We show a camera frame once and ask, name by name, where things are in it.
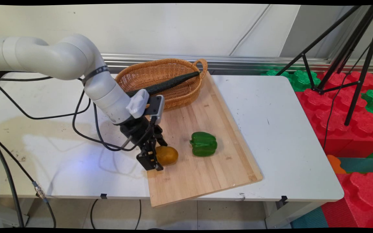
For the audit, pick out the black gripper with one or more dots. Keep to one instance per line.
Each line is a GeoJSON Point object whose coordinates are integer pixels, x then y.
{"type": "Point", "coordinates": [136, 131]}

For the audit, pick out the yellow-brown potato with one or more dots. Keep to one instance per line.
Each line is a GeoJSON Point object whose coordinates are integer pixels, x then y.
{"type": "Point", "coordinates": [169, 156]}

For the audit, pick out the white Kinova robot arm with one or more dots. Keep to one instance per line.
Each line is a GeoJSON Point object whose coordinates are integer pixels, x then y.
{"type": "Point", "coordinates": [60, 58]}

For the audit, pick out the green bell pepper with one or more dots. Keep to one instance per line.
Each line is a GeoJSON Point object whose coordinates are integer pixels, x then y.
{"type": "Point", "coordinates": [203, 144]}

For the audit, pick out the wooden cutting board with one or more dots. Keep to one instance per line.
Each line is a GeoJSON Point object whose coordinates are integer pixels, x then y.
{"type": "Point", "coordinates": [206, 174]}

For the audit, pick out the woven wicker basket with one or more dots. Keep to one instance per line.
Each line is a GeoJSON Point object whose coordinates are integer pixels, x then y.
{"type": "Point", "coordinates": [154, 76]}

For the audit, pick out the white table leg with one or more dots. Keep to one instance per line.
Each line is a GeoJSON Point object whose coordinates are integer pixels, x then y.
{"type": "Point", "coordinates": [283, 215]}
{"type": "Point", "coordinates": [2, 210]}

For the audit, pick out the teal foam mat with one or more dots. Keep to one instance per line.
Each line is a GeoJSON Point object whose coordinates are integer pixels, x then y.
{"type": "Point", "coordinates": [309, 220]}
{"type": "Point", "coordinates": [361, 165]}

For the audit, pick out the orange foam block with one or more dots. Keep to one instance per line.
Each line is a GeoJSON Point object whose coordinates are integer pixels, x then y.
{"type": "Point", "coordinates": [334, 163]}

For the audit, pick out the large red foam block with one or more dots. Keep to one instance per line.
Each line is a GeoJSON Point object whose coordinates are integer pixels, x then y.
{"type": "Point", "coordinates": [335, 129]}

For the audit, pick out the black tripod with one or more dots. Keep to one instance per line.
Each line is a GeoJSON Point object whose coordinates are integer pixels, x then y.
{"type": "Point", "coordinates": [351, 45]}

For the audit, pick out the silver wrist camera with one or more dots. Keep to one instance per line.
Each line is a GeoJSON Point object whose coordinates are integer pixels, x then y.
{"type": "Point", "coordinates": [156, 105]}

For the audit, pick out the white vented camera mount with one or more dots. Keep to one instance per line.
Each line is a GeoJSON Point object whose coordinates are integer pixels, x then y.
{"type": "Point", "coordinates": [138, 103]}

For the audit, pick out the aluminium wall rail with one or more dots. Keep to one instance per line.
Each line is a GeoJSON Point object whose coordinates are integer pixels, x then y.
{"type": "Point", "coordinates": [238, 63]}

